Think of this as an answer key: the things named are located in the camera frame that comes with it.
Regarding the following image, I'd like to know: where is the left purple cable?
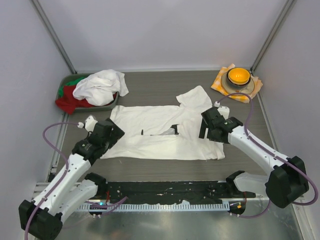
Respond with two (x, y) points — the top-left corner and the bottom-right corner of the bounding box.
(23, 122), (129, 240)

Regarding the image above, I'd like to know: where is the white t-shirt with robot print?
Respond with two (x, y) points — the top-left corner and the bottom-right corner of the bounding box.
(102, 85), (225, 161)

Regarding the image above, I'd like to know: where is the green t-shirt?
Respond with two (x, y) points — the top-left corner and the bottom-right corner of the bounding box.
(57, 77), (85, 98)

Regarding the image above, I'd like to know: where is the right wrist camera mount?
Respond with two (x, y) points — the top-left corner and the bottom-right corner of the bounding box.
(213, 101), (230, 120)

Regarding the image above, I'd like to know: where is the red t-shirt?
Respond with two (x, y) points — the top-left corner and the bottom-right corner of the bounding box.
(55, 85), (119, 115)

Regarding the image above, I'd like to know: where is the beige ceramic plate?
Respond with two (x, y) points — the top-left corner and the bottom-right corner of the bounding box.
(221, 73), (255, 95)

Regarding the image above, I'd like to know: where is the orange bowl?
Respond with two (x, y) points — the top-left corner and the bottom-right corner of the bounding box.
(227, 67), (251, 85)

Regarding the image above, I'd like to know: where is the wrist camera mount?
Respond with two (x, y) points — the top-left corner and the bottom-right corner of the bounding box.
(213, 101), (230, 120)
(77, 115), (98, 132)

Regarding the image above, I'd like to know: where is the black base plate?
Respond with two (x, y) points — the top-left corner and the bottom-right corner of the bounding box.
(97, 180), (256, 205)

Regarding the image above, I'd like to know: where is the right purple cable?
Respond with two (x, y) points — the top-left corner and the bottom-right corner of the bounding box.
(213, 92), (319, 218)

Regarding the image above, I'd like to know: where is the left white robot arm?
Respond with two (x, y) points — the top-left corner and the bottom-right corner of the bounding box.
(18, 115), (125, 240)

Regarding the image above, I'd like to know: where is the yellow checkered cloth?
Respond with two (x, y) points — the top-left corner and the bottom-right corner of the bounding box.
(211, 64), (263, 104)

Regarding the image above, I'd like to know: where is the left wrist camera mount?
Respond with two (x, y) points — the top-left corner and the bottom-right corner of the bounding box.
(77, 115), (98, 132)

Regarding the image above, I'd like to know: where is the white slotted cable duct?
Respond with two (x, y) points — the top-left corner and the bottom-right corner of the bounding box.
(74, 201), (231, 213)

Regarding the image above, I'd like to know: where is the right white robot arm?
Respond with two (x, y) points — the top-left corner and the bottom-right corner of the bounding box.
(199, 107), (309, 208)

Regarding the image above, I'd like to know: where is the dark ceramic bowl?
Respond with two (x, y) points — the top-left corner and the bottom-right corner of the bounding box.
(226, 69), (251, 86)

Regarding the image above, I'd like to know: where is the purple cable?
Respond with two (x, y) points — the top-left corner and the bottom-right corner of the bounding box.
(23, 122), (129, 240)
(213, 92), (319, 218)

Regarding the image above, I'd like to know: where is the aluminium rail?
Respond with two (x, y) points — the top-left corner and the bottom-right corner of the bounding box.
(31, 179), (305, 202)

